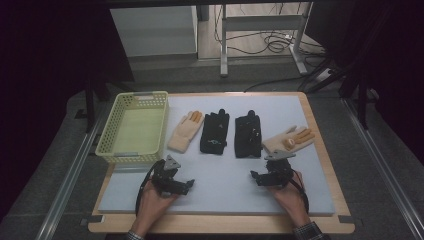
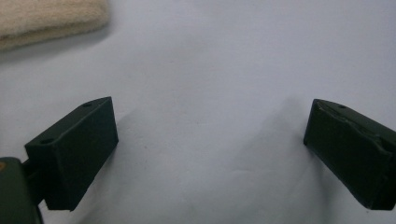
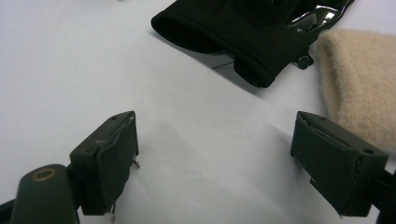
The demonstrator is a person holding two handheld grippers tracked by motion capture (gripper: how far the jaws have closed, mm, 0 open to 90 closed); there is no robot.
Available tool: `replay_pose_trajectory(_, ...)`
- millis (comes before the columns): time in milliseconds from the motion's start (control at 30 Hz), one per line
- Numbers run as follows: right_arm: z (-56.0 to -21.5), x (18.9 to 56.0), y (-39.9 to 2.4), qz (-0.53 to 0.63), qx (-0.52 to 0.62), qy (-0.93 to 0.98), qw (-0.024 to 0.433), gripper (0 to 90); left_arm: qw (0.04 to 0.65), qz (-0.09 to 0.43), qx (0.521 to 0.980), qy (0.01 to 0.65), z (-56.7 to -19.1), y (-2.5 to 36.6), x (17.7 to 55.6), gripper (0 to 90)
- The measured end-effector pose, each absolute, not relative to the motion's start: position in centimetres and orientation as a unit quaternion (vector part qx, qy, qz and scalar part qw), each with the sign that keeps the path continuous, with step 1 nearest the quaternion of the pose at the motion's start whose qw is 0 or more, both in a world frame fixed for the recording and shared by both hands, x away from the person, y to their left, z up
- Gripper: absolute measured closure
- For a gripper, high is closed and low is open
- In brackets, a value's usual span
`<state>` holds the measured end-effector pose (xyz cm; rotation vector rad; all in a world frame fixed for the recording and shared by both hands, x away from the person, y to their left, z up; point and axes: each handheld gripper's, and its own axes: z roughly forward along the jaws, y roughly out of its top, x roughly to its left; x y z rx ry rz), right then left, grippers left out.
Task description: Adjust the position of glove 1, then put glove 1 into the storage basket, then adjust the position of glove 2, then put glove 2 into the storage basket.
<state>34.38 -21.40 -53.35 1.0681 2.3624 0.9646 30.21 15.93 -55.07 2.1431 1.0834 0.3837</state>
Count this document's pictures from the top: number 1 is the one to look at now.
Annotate black floor cable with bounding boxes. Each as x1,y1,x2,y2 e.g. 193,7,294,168
244,75,305,93

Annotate dark curtain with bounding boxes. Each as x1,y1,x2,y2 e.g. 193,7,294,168
304,0,424,164
0,0,135,221

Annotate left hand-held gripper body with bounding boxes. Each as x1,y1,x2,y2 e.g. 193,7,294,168
151,154,183,196

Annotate white cabinet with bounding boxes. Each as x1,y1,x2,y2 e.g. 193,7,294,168
109,5,199,58

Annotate aluminium rail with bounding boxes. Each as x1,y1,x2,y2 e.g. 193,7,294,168
34,108,105,240
342,97,424,240

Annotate person's left hand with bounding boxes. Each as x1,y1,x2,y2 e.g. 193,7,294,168
133,181,179,229

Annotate white foam mat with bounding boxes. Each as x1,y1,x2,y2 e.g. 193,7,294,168
98,94,336,217

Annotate tangle of black floor cables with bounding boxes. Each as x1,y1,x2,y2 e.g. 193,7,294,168
214,3,327,57

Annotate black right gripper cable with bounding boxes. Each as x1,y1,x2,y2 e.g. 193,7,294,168
289,169,310,215

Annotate black glove with white specks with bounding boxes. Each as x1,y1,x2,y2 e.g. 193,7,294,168
234,109,263,159

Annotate black metal stand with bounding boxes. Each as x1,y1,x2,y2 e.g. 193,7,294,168
339,66,372,131
83,77,135,134

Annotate cream knit glove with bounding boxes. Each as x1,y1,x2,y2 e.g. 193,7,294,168
261,125,316,156
167,110,205,154

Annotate white metal desk frame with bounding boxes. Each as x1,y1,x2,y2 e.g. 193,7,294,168
219,3,313,78

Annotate black glove with teal mark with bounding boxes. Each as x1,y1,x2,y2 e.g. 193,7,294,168
199,108,231,156

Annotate pale green plastic basket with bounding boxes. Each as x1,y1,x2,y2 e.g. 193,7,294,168
94,90,170,165

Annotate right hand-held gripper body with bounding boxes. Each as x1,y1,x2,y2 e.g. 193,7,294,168
264,150,297,188

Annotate person's right hand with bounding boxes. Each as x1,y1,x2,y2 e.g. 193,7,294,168
268,171,311,228

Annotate black tripod legs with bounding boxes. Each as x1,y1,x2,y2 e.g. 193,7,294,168
297,58,351,95

